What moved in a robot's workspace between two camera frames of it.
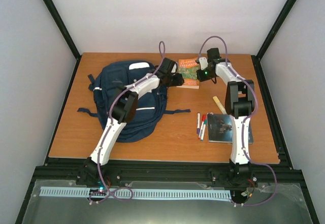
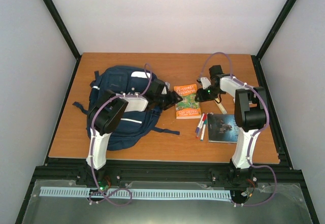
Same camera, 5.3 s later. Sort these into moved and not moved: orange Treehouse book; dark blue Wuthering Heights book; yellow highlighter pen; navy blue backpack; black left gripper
Moved: black left gripper; navy blue backpack; orange Treehouse book
Not moved: yellow highlighter pen; dark blue Wuthering Heights book
